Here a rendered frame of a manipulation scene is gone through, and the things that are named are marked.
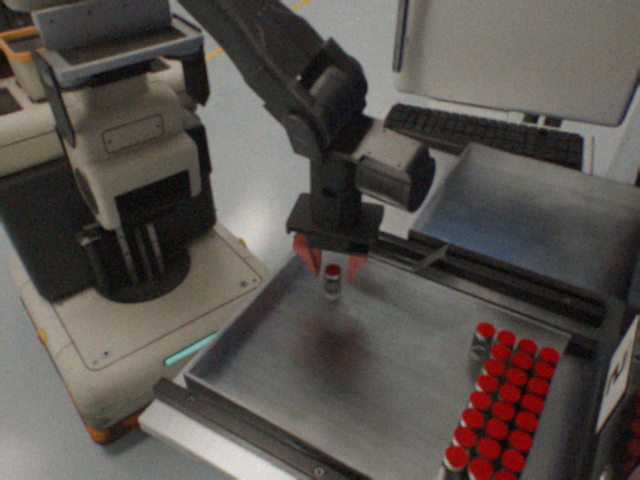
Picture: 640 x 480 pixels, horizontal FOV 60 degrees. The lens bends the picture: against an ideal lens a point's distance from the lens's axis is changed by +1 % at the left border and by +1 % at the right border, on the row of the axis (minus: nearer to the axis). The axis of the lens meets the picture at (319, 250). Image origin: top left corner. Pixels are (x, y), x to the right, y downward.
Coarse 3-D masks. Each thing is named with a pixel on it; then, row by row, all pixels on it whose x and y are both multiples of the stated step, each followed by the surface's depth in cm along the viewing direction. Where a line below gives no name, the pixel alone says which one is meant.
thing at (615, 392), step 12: (636, 324) 45; (624, 348) 46; (612, 360) 49; (612, 372) 47; (624, 372) 42; (612, 384) 45; (624, 384) 41; (612, 396) 43; (600, 408) 46; (612, 408) 42; (600, 420) 45
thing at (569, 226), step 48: (480, 192) 87; (528, 192) 87; (576, 192) 87; (624, 192) 84; (432, 240) 75; (480, 240) 79; (528, 240) 79; (576, 240) 79; (624, 240) 79; (576, 288) 68; (624, 288) 72
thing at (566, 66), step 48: (432, 0) 114; (480, 0) 111; (528, 0) 108; (576, 0) 105; (624, 0) 102; (432, 48) 120; (480, 48) 116; (528, 48) 113; (576, 48) 110; (624, 48) 107; (432, 96) 127; (480, 96) 123; (528, 96) 119; (576, 96) 116; (624, 96) 112
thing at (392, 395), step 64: (256, 320) 68; (320, 320) 68; (384, 320) 68; (448, 320) 68; (512, 320) 64; (192, 384) 58; (256, 384) 61; (320, 384) 61; (384, 384) 61; (448, 384) 61; (320, 448) 52; (384, 448) 55
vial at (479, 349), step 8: (480, 328) 61; (488, 328) 61; (480, 336) 61; (488, 336) 60; (472, 344) 62; (480, 344) 61; (488, 344) 61; (472, 352) 63; (480, 352) 62; (488, 352) 62; (480, 360) 63
